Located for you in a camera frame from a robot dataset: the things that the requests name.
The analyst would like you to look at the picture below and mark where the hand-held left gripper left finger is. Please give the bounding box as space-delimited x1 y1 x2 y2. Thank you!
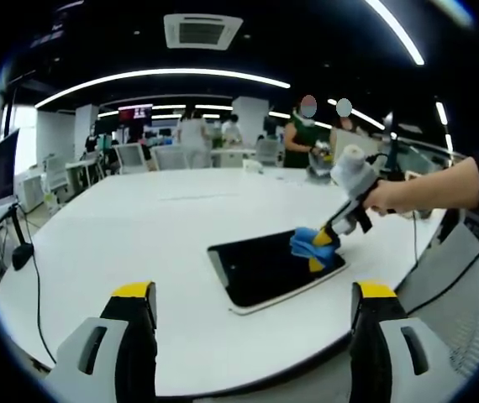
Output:
45 280 158 403

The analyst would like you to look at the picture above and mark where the black pole stand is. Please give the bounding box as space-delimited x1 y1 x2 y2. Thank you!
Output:
383 111 404 181

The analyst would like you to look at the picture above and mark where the grey mesh chair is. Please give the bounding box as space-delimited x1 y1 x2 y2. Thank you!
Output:
390 228 479 381

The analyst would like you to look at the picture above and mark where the computer screen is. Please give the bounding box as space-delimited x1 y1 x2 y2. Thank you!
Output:
0 128 21 207

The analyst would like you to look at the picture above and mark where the curved ceiling light strip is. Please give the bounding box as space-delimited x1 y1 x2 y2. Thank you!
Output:
34 68 292 111

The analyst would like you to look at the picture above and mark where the grey blurred device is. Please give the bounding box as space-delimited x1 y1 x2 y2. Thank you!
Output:
306 144 334 184

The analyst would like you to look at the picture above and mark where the blue cleaning cloth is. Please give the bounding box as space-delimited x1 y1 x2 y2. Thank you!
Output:
288 226 344 264

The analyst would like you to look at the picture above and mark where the white mesh office chair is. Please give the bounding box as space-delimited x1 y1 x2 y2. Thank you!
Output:
45 154 71 191
255 139 283 167
113 142 149 174
153 146 187 171

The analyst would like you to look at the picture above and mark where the red wall screen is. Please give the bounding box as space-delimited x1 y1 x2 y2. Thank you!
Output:
118 103 155 123

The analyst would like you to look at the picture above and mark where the ceiling air vent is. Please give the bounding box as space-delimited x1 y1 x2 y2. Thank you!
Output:
163 13 245 51

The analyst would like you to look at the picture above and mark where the white partition panel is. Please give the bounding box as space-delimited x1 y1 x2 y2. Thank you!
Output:
332 128 382 169

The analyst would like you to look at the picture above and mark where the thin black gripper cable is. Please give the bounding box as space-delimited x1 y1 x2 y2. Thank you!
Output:
409 208 420 264

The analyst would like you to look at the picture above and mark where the white cabinet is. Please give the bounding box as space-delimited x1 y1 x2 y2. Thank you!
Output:
14 174 45 213

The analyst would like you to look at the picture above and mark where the straight ceiling light strip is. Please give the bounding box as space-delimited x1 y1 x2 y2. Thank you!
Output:
365 0 426 66

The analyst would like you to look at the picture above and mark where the black screen stand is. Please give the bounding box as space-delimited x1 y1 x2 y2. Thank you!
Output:
8 202 35 271

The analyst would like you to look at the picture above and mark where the person's right hand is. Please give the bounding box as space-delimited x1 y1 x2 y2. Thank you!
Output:
367 178 413 217

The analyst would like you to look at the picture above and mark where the black tablet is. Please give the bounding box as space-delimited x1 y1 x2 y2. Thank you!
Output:
206 228 352 317

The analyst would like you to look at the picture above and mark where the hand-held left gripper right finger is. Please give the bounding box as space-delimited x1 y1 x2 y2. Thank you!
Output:
348 280 476 403

